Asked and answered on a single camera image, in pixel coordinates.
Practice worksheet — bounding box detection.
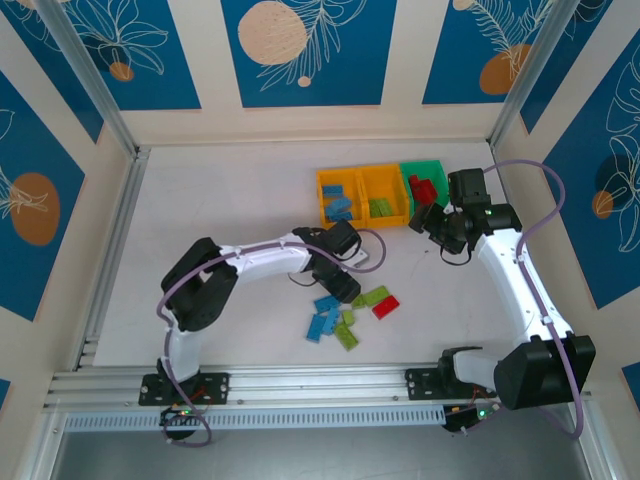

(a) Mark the long lime lego brick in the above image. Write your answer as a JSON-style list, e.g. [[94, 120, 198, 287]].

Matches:
[[361, 285, 392, 307], [333, 322, 362, 352]]

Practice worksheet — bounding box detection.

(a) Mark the red L-shaped lego brick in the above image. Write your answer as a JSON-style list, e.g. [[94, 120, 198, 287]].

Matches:
[[415, 178, 439, 204]]

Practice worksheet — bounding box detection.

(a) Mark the long red lego brick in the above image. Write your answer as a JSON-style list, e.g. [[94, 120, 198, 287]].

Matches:
[[371, 294, 402, 320]]

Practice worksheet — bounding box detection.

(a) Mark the green plastic bin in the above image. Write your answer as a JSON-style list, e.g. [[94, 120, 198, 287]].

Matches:
[[398, 159, 449, 214]]

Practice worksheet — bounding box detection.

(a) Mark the yellow plastic bin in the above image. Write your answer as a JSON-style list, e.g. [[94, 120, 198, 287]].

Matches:
[[315, 168, 366, 229], [358, 164, 409, 229]]

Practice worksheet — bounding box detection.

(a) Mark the circuit board with green light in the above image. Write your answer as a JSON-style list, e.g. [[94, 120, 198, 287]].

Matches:
[[159, 405, 208, 428], [443, 405, 496, 434]]

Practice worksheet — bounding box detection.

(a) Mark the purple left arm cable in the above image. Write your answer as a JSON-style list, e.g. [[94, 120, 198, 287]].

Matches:
[[157, 228, 389, 447]]

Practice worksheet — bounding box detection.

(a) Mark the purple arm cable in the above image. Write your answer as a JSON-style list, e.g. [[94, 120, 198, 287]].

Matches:
[[157, 228, 389, 447], [452, 158, 587, 440]]

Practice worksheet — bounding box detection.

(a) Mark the long aluminium base rail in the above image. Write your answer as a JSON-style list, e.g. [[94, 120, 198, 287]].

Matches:
[[42, 365, 595, 412]]

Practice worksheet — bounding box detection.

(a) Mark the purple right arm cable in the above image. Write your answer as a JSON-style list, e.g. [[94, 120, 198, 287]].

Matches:
[[452, 158, 587, 440]]

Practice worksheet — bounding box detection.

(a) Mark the slotted grey cable duct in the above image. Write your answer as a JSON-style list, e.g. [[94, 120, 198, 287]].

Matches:
[[62, 405, 447, 434]]

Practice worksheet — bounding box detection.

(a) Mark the aluminium frame post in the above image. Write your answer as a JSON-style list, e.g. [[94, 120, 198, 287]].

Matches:
[[37, 0, 140, 157], [488, 0, 585, 151]]

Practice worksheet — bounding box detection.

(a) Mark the aluminium side rail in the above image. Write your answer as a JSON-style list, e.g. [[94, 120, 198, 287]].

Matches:
[[74, 146, 152, 372]]

